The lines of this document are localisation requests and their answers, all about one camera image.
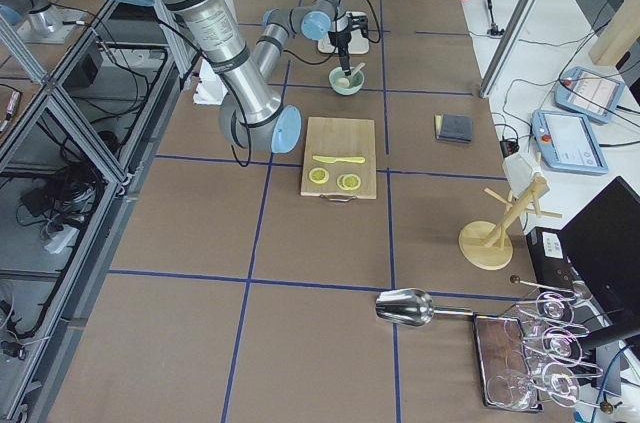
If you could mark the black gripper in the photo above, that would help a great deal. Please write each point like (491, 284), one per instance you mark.
(342, 39)

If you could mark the white steamed bun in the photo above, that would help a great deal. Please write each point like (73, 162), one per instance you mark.
(342, 82)

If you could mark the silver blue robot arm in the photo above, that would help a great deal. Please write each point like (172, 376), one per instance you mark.
(252, 115)

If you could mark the light green bowl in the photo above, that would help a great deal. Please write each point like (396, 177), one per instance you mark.
(354, 85)

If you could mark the cream bear serving tray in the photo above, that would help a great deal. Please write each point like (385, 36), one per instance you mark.
(351, 32)

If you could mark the wooden cutting board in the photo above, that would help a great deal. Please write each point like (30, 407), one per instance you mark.
(338, 137)

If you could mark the yellow plastic knife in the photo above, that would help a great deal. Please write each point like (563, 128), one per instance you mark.
(344, 159)

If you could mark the lemon slice upper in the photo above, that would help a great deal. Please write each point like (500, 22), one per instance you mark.
(318, 175)

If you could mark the lemon slice single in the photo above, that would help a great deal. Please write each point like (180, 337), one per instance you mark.
(349, 182)

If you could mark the wooden mug tree stand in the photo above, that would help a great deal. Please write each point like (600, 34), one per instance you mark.
(486, 245)

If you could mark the blue teach pendant near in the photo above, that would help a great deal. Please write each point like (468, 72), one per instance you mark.
(567, 142)

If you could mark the blue teach pendant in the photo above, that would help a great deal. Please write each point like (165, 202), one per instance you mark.
(567, 142)
(589, 93)

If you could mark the blue teach pendant far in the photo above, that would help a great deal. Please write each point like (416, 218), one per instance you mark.
(589, 93)

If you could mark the metal scoop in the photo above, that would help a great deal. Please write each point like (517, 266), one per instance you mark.
(413, 307)

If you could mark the black monitor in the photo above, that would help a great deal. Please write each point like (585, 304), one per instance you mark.
(602, 244)

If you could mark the black framed glass tray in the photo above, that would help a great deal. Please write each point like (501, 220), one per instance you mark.
(499, 350)

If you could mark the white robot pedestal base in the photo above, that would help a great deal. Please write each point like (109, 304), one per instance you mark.
(209, 89)

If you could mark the aluminium frame post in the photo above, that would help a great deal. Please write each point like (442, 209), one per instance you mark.
(506, 46)

